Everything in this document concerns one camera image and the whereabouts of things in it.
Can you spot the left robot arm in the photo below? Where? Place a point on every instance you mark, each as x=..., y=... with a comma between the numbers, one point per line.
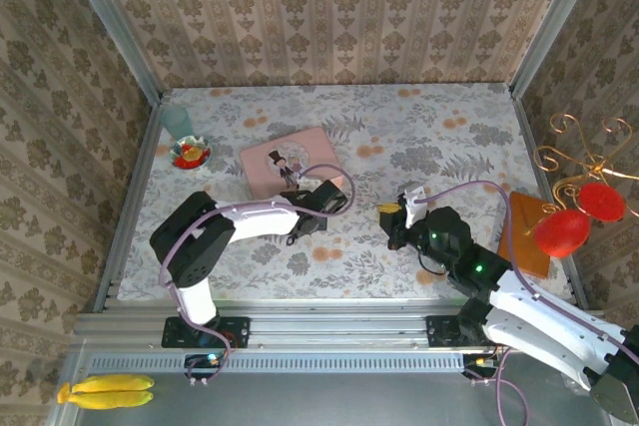
x=259, y=221

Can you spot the pink tin box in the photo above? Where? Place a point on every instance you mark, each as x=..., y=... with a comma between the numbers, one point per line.
x=319, y=146

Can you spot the floral tablecloth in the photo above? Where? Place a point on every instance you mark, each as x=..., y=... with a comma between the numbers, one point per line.
x=399, y=146

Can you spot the orange wooden board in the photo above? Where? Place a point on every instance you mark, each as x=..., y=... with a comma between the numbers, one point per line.
x=519, y=236

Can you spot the red egg-shaped ornament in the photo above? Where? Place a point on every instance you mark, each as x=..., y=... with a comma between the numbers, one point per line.
x=561, y=234

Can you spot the black controller board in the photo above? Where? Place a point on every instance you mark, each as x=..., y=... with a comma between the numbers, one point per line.
x=479, y=363
x=204, y=363

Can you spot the yellow toy lemon slice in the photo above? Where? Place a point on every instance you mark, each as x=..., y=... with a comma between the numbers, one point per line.
x=193, y=151

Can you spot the red toy fruit slices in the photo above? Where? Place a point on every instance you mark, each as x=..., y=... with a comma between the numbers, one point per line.
x=184, y=160

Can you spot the leaf-patterned bowl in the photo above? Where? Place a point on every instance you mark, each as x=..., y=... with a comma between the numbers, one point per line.
x=176, y=159

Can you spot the red round flat ornament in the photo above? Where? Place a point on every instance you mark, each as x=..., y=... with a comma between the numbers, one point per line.
x=601, y=201

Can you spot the teal plastic cup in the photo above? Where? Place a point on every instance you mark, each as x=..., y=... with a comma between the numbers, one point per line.
x=176, y=122

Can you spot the yellow toy banana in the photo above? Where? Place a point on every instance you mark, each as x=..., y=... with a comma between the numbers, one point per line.
x=115, y=383
x=105, y=399

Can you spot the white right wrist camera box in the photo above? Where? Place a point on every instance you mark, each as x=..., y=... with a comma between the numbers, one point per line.
x=414, y=206

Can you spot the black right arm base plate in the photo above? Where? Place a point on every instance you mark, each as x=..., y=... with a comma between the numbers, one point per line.
x=442, y=331

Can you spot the aluminium frame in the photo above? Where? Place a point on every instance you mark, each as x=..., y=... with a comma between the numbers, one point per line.
x=324, y=331

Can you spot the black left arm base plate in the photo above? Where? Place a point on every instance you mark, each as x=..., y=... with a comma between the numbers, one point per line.
x=234, y=331

